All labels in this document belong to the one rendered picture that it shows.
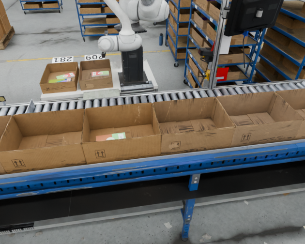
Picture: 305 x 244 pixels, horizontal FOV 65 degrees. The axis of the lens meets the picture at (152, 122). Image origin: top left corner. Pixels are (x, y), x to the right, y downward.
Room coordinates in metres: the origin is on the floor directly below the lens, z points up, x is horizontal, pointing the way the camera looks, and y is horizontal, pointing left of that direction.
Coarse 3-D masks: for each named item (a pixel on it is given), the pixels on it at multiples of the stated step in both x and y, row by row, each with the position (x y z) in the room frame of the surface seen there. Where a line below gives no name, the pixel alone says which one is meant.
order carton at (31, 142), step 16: (48, 112) 1.09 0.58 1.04; (64, 112) 1.10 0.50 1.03; (80, 112) 1.11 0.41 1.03; (16, 128) 1.03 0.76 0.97; (32, 128) 1.07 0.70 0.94; (48, 128) 1.08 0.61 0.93; (64, 128) 1.09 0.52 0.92; (80, 128) 1.11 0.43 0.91; (0, 144) 0.84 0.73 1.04; (16, 144) 0.96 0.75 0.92; (32, 144) 0.99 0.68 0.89; (48, 144) 0.99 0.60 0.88; (64, 144) 0.99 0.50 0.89; (80, 144) 0.83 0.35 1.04; (0, 160) 0.77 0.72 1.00; (16, 160) 0.78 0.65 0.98; (32, 160) 0.79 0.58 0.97; (48, 160) 0.80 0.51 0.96; (64, 160) 0.82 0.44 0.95; (80, 160) 0.83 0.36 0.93
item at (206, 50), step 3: (201, 48) 1.89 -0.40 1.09; (204, 48) 1.88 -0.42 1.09; (207, 48) 1.89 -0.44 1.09; (210, 48) 1.89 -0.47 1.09; (198, 51) 1.89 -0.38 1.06; (201, 51) 1.85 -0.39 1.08; (204, 51) 1.85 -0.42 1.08; (207, 51) 1.86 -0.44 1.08; (210, 51) 1.86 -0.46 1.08; (201, 54) 1.85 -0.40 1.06; (204, 54) 1.85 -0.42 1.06; (207, 54) 1.85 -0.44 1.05; (210, 54) 1.86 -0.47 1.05; (204, 57) 1.88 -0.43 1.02; (207, 57) 1.87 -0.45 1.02; (210, 57) 1.88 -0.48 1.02; (207, 60) 1.87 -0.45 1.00
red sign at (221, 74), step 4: (220, 68) 1.89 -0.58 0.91; (224, 68) 1.89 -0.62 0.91; (228, 68) 1.90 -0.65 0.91; (220, 72) 1.89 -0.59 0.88; (224, 72) 1.90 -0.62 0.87; (216, 76) 1.89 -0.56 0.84; (220, 76) 1.89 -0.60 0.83; (224, 76) 1.90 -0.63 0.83; (220, 80) 1.89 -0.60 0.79; (224, 80) 1.90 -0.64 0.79
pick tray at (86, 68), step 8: (80, 64) 2.12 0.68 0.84; (88, 64) 2.18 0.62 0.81; (96, 64) 2.19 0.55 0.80; (104, 64) 2.21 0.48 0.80; (80, 72) 2.01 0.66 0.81; (88, 72) 2.11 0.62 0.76; (80, 80) 1.80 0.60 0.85; (88, 80) 1.81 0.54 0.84; (96, 80) 1.82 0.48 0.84; (104, 80) 1.83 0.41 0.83; (80, 88) 1.79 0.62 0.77; (88, 88) 1.81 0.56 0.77; (96, 88) 1.82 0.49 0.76; (104, 88) 1.83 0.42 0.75
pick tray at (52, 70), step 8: (48, 64) 2.11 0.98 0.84; (56, 64) 2.12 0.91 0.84; (64, 64) 2.14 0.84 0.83; (72, 64) 2.15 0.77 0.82; (48, 72) 2.07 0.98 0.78; (56, 72) 2.11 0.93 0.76; (64, 72) 2.11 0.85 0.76; (72, 72) 2.11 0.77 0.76; (40, 80) 1.79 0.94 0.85; (48, 80) 1.95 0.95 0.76; (72, 80) 1.95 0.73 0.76; (48, 88) 1.75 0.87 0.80; (56, 88) 1.76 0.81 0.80; (64, 88) 1.77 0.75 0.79; (72, 88) 1.78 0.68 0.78
